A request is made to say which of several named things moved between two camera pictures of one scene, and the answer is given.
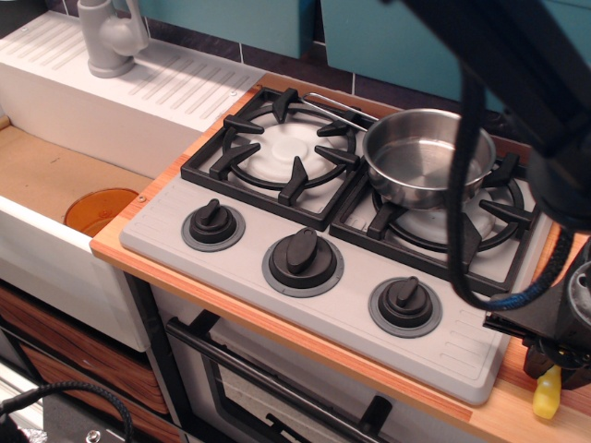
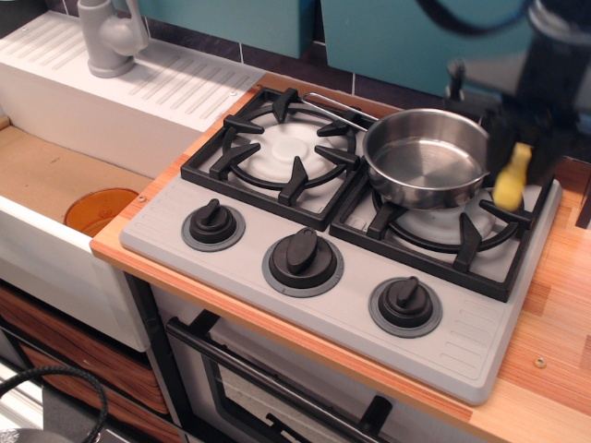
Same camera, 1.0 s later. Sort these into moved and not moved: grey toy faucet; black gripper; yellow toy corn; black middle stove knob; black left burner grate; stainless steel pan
Moved: black gripper; yellow toy corn
Not moved: black left burner grate; grey toy faucet; black middle stove knob; stainless steel pan
